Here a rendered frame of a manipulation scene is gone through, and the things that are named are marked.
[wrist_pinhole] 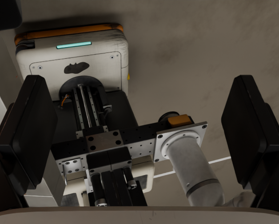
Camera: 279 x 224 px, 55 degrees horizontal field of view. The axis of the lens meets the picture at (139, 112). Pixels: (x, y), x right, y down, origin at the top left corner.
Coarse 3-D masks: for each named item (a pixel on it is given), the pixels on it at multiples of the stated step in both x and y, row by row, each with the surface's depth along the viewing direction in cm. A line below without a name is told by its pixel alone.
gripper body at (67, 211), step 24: (0, 216) 7; (24, 216) 7; (48, 216) 7; (72, 216) 7; (96, 216) 7; (120, 216) 7; (144, 216) 7; (168, 216) 7; (192, 216) 7; (216, 216) 7; (240, 216) 7; (264, 216) 7
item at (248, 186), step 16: (240, 80) 12; (240, 96) 11; (256, 96) 11; (224, 112) 13; (240, 112) 11; (256, 112) 10; (272, 112) 11; (224, 128) 13; (240, 128) 11; (256, 128) 10; (272, 128) 10; (240, 144) 11; (256, 144) 10; (272, 144) 9; (240, 160) 11; (256, 160) 10; (272, 160) 10; (240, 176) 11; (256, 176) 10; (256, 192) 10
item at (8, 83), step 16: (0, 48) 23; (0, 64) 23; (0, 80) 23; (16, 80) 26; (0, 96) 23; (16, 96) 26; (0, 112) 25; (48, 160) 34; (48, 176) 35; (32, 192) 36; (48, 192) 36
